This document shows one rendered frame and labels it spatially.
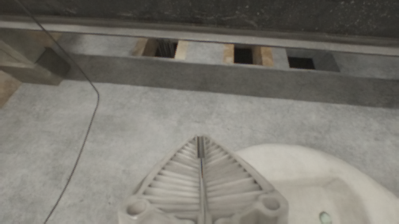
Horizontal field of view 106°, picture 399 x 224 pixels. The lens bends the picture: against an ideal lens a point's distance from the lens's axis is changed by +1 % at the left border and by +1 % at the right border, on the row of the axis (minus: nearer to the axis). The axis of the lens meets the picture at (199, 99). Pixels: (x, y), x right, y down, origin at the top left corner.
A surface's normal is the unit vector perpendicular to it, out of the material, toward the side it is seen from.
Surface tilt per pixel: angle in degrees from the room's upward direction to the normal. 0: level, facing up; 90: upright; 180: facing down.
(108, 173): 0
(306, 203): 0
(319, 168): 7
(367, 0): 90
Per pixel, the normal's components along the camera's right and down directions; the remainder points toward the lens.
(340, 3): -0.11, 0.87
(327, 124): 0.00, -0.49
